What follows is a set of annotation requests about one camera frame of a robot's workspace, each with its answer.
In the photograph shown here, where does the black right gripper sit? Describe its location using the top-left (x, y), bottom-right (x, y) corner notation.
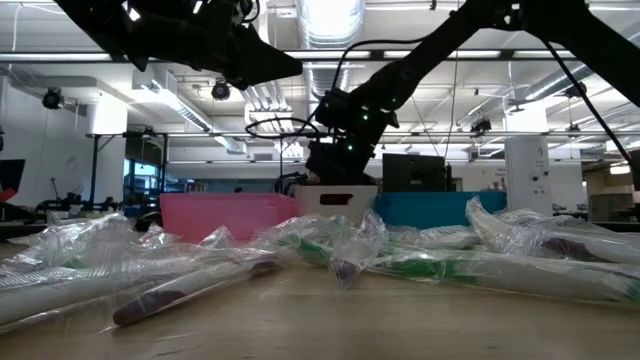
top-left (304, 141), bottom-right (377, 187)

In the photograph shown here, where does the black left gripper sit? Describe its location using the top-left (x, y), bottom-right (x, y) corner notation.
top-left (124, 0), bottom-right (304, 91)

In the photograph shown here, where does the white plastic bin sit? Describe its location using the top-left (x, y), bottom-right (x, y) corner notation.
top-left (293, 184), bottom-right (379, 227)

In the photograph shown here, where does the black ceiling spotlight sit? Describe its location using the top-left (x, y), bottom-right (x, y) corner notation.
top-left (469, 117), bottom-right (494, 137)
top-left (41, 87), bottom-right (65, 111)
top-left (563, 81), bottom-right (589, 100)
top-left (210, 79), bottom-right (233, 102)

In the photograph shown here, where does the black office chair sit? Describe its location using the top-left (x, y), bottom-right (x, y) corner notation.
top-left (273, 172), bottom-right (307, 195)

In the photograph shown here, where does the black monitor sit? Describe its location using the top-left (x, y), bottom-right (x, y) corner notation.
top-left (382, 153), bottom-right (447, 194)

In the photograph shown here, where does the teal plastic bin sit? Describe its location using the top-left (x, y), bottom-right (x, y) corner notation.
top-left (374, 190), bottom-right (508, 231)

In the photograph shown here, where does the pink plastic bin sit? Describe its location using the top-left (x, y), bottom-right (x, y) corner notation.
top-left (159, 192), bottom-right (300, 245)

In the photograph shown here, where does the black metal gantry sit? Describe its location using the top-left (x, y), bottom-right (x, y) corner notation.
top-left (88, 130), bottom-right (170, 211)

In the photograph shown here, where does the black machine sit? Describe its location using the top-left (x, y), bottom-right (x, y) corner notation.
top-left (34, 177), bottom-right (121, 214)

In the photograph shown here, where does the black and red equipment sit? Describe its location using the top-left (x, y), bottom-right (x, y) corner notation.
top-left (0, 158), bottom-right (26, 205)

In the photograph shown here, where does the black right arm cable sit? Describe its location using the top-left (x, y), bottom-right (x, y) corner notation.
top-left (244, 38), bottom-right (431, 142)

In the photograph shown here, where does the silver round ceiling duct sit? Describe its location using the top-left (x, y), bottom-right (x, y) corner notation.
top-left (294, 0), bottom-right (367, 101)

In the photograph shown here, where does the white rectangular ceiling duct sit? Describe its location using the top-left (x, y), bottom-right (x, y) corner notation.
top-left (130, 68), bottom-right (247, 155)

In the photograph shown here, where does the thin black cable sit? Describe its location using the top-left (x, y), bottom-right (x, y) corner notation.
top-left (542, 39), bottom-right (639, 169)

